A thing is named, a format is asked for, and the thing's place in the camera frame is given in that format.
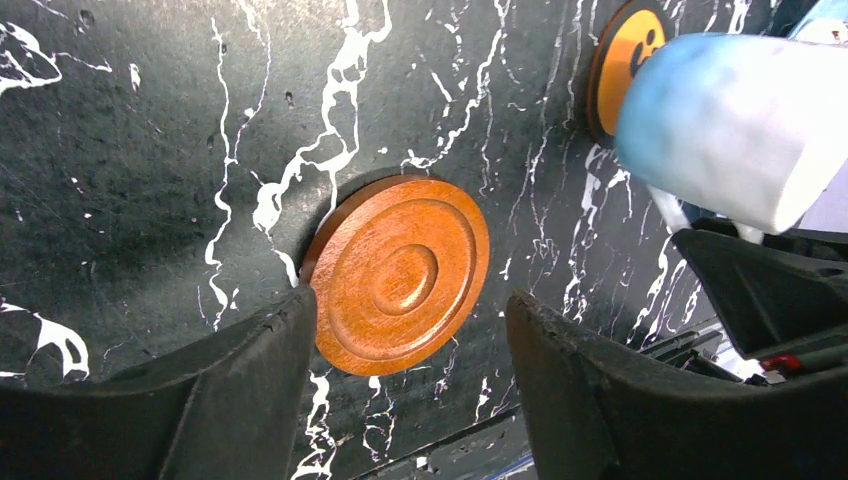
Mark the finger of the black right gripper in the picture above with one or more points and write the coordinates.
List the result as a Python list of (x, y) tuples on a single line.
[(785, 295)]

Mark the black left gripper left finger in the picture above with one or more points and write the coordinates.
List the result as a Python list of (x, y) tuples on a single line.
[(224, 407)]

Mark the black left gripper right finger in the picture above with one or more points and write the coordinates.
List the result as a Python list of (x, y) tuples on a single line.
[(595, 409)]

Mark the white ceramic mug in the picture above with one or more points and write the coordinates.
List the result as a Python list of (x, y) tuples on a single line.
[(750, 127)]

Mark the brown wooden round coaster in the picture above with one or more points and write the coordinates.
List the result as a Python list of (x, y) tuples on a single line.
[(396, 270)]

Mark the orange black round coaster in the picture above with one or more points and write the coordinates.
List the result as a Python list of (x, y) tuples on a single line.
[(635, 32)]

